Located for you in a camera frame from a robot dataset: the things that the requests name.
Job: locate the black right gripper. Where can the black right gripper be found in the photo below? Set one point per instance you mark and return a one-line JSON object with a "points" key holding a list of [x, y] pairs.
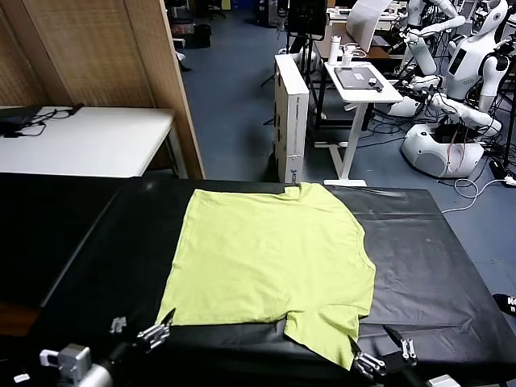
{"points": [[397, 369]]}

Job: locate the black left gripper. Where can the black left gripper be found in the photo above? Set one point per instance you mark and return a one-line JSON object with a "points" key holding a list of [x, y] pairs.
{"points": [[125, 352]]}

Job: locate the yellow-green t-shirt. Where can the yellow-green t-shirt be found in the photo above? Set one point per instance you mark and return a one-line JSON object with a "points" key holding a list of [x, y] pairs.
{"points": [[262, 258]]}

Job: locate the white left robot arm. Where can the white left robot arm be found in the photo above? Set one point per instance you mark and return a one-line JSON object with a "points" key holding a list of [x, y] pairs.
{"points": [[96, 377]]}

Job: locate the white humanoid robot raised arm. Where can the white humanoid robot raised arm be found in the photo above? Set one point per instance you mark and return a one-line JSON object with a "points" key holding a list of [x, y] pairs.
{"points": [[419, 52]]}

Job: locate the black plastic table cover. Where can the black plastic table cover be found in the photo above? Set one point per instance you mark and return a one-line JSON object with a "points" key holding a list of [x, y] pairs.
{"points": [[423, 250]]}

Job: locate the black object with white letters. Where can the black object with white letters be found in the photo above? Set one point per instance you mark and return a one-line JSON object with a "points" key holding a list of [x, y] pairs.
{"points": [[506, 303]]}

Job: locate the white table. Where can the white table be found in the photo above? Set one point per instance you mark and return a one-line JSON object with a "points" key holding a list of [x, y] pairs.
{"points": [[101, 137]]}

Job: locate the black power strip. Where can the black power strip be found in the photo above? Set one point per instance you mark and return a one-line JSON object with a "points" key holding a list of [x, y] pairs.
{"points": [[497, 167]]}

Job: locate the flat black device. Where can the flat black device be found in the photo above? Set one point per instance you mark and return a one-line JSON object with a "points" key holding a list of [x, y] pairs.
{"points": [[18, 116]]}

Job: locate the tall white cardboard box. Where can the tall white cardboard box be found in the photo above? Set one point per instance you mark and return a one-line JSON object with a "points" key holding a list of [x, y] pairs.
{"points": [[296, 121]]}

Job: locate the white height-adjustable desk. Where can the white height-adjustable desk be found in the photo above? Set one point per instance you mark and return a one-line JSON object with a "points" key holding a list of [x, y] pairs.
{"points": [[383, 96]]}

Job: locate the small black gadget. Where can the small black gadget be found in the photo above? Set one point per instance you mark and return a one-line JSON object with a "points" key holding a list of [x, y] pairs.
{"points": [[375, 84]]}

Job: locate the wooden partition screen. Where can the wooden partition screen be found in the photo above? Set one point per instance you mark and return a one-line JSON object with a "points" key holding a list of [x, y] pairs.
{"points": [[101, 52]]}

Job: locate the grey closed laptop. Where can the grey closed laptop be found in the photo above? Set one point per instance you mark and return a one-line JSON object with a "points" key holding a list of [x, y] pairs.
{"points": [[354, 77]]}

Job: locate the white humanoid robot with base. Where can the white humanoid robot with base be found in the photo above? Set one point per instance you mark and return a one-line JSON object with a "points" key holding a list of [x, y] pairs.
{"points": [[463, 64]]}

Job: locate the black bin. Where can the black bin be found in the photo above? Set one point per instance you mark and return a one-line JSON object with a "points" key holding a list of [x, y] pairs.
{"points": [[201, 35]]}

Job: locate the small white cup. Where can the small white cup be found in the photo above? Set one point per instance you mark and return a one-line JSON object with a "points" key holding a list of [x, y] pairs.
{"points": [[347, 56]]}

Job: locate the brown wooden desk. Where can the brown wooden desk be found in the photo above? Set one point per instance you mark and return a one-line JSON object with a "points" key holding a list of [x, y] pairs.
{"points": [[385, 50]]}

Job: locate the white water bottle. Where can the white water bottle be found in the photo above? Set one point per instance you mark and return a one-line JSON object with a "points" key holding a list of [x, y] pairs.
{"points": [[333, 50]]}

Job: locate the black tripod stand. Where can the black tripod stand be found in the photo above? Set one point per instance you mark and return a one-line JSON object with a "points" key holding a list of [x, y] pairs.
{"points": [[309, 50]]}

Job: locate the white curved panel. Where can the white curved panel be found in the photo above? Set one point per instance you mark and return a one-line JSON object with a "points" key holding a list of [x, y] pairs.
{"points": [[363, 28]]}

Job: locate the black monitor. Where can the black monitor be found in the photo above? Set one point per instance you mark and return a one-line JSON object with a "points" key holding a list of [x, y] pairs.
{"points": [[306, 16]]}

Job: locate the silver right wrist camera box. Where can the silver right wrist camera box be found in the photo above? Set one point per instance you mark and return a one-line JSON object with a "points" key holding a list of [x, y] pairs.
{"points": [[443, 382]]}

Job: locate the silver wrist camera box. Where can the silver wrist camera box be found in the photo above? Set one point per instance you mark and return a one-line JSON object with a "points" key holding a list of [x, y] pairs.
{"points": [[443, 382], [74, 356]]}

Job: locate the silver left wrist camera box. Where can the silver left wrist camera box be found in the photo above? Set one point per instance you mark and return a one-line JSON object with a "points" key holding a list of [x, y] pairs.
{"points": [[74, 356]]}

